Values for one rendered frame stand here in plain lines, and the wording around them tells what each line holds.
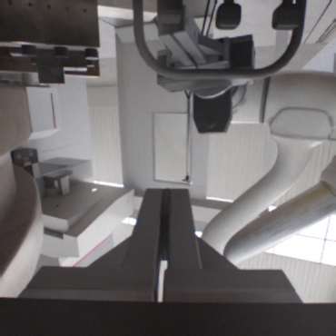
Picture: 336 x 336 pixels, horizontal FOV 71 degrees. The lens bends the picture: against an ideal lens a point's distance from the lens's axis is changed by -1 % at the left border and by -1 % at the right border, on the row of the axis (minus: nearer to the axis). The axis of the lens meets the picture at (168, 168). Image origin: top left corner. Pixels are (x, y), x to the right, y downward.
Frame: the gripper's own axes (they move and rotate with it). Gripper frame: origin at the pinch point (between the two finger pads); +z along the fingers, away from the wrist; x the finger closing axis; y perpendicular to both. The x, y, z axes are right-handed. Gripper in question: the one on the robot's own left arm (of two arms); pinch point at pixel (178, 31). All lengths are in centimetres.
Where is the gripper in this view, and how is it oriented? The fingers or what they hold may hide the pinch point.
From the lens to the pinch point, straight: 27.7
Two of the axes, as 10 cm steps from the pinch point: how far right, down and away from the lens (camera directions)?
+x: 9.2, 0.2, -3.9
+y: 0.0, -10.0, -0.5
